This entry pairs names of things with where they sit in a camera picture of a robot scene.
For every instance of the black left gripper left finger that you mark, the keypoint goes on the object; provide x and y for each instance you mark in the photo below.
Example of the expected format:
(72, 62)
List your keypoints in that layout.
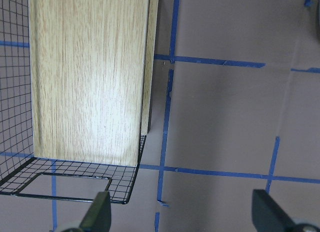
(99, 216)

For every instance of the wooden board in basket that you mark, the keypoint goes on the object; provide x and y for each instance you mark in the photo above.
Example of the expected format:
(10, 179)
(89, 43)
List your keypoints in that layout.
(91, 68)

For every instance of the white two-slot toaster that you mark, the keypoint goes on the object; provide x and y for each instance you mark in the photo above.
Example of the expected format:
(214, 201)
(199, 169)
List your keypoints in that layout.
(317, 19)

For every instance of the black wire basket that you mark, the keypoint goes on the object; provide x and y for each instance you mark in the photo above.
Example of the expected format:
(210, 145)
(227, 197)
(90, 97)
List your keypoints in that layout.
(19, 167)

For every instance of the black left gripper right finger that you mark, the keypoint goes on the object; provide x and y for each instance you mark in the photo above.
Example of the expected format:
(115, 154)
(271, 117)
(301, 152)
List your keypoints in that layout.
(268, 216)

